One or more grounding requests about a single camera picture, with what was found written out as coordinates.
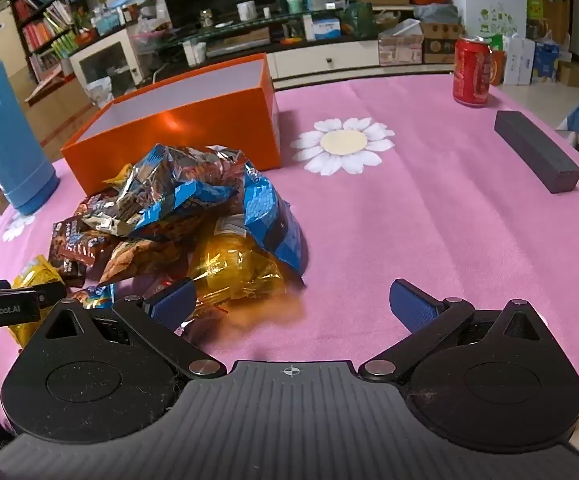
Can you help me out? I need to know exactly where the blue carton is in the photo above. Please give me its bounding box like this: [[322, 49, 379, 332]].
[[531, 42, 561, 84]]

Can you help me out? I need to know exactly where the white low television cabinet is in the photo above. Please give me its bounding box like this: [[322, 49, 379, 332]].
[[134, 7, 465, 92]]

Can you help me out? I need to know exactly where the brown chocolate snack packet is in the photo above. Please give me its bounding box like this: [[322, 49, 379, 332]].
[[49, 217, 114, 288], [76, 192, 120, 226]]

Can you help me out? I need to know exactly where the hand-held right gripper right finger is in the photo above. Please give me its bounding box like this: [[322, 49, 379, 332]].
[[358, 279, 553, 381]]

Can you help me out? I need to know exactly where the orange white carton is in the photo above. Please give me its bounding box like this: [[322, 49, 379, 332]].
[[489, 50, 508, 86]]

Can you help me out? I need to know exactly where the dark bookshelf with books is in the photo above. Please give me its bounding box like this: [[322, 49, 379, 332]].
[[3, 0, 101, 87]]

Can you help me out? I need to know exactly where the orange cardboard box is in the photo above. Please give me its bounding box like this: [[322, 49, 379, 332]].
[[60, 52, 283, 197]]

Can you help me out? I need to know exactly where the orange biscuit print snack bag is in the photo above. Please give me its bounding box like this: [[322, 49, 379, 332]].
[[98, 237, 190, 285]]

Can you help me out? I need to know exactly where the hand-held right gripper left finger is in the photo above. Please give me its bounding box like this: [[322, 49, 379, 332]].
[[39, 277, 226, 380]]

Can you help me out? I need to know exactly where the small yellow snack packet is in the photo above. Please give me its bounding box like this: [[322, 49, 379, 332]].
[[8, 254, 66, 349]]

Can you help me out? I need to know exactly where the green snack bag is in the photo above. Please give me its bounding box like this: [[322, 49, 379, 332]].
[[343, 2, 376, 39]]

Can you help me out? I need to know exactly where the small blue orange snack packet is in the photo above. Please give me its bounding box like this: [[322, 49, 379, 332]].
[[80, 284, 116, 307]]

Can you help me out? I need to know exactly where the blue thermos flask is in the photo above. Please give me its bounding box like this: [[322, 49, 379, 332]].
[[0, 42, 61, 216]]

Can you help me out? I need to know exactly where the pink printed cardboard carton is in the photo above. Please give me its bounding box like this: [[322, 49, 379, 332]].
[[378, 20, 426, 67]]

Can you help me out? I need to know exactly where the brown printed cardboard carton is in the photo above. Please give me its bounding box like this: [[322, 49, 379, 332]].
[[421, 22, 465, 64]]

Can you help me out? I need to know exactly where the yellow patterned snack packet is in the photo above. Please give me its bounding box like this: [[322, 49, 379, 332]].
[[103, 162, 137, 188]]

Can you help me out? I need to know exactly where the white glass door cabinet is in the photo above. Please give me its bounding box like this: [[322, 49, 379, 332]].
[[69, 27, 146, 107]]

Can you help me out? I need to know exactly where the blue white tissue box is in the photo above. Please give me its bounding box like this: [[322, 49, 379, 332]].
[[303, 15, 343, 42]]

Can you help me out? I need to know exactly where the blue snack bag white lettering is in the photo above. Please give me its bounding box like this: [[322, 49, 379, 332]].
[[219, 160, 304, 285]]

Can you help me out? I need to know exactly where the wooden shelf unit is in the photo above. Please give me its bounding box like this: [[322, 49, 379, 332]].
[[524, 0, 577, 61]]

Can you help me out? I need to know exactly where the red soda can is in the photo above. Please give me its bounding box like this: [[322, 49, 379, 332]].
[[452, 36, 493, 107]]

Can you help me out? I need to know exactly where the dark grey rectangular block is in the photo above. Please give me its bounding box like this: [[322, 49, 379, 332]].
[[494, 110, 579, 195]]

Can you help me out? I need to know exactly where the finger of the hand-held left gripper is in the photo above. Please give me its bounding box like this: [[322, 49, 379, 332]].
[[0, 280, 68, 307]]

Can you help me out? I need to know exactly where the blue brown snack bag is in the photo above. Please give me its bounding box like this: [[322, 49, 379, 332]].
[[80, 144, 248, 240]]

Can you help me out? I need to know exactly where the pink floral tablecloth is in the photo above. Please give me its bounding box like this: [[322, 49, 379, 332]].
[[0, 72, 579, 461]]

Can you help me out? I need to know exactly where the large brown cardboard box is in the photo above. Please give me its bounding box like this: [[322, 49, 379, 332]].
[[23, 72, 95, 143]]

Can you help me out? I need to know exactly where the large yellow snack bag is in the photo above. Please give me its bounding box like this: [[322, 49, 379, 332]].
[[176, 217, 288, 334]]

